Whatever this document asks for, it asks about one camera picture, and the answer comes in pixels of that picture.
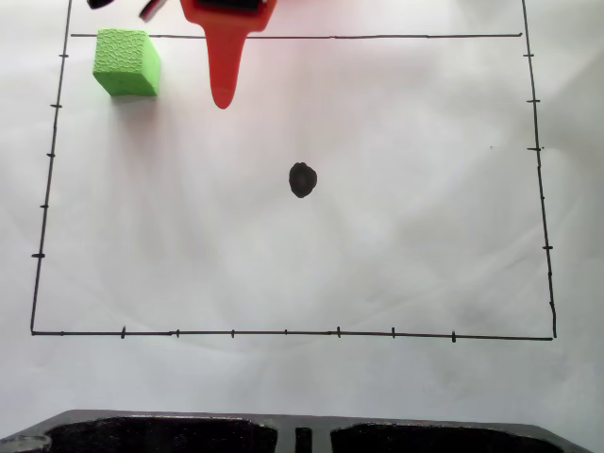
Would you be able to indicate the black dot mark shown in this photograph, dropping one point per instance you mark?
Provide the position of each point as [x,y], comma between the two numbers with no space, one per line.
[302,179]

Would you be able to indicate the green foam cube block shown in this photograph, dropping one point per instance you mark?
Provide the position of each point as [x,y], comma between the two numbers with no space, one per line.
[125,61]

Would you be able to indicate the grey round knob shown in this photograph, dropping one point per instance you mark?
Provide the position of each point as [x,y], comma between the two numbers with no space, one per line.
[27,443]

